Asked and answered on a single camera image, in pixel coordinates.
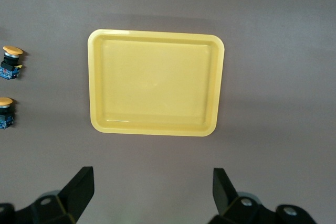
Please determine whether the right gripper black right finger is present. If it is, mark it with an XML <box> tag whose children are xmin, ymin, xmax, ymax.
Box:
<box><xmin>209</xmin><ymin>167</ymin><xmax>277</xmax><ymax>224</ymax></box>

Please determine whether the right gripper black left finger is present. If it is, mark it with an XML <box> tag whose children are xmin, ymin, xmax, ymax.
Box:
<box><xmin>15</xmin><ymin>166</ymin><xmax>95</xmax><ymax>224</ymax></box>

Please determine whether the yellow mushroom push button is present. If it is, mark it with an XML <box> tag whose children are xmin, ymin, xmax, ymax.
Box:
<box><xmin>0</xmin><ymin>97</ymin><xmax>14</xmax><ymax>130</ymax></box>
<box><xmin>0</xmin><ymin>46</ymin><xmax>24</xmax><ymax>81</ymax></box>

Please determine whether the yellow plastic tray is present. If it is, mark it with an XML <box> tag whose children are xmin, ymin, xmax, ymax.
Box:
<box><xmin>87</xmin><ymin>28</ymin><xmax>226</xmax><ymax>137</ymax></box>

